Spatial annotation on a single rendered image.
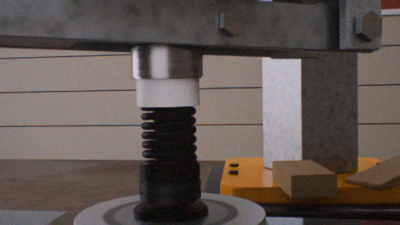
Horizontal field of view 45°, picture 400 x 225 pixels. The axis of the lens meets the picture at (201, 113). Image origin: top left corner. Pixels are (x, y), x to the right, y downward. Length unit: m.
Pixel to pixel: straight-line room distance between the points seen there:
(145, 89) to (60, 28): 0.11
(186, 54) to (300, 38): 0.13
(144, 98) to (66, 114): 6.80
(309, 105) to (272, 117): 0.14
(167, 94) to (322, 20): 0.19
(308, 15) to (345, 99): 0.82
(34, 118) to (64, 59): 0.97
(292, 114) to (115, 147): 5.87
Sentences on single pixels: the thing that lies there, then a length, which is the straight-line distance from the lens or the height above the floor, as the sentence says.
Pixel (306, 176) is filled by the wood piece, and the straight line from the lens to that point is 1.07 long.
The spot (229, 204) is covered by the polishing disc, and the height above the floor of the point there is 0.88.
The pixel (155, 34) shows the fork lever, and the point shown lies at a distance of 0.48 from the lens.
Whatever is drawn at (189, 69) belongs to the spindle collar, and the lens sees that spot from 0.51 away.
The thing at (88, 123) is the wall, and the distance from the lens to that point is 7.19.
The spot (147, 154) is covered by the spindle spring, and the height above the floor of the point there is 0.95.
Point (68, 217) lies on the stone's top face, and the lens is 0.80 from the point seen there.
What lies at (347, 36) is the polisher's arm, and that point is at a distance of 0.56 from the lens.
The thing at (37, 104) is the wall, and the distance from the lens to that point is 7.51.
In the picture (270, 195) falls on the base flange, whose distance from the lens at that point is 1.18.
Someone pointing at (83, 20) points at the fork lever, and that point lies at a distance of 0.47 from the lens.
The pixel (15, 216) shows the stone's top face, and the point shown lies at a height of 0.82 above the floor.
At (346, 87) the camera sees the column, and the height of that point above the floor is 1.01.
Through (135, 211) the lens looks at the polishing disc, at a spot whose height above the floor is 0.89.
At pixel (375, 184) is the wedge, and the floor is 0.79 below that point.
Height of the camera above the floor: 1.02
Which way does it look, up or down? 3 degrees down
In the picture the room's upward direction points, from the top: 1 degrees counter-clockwise
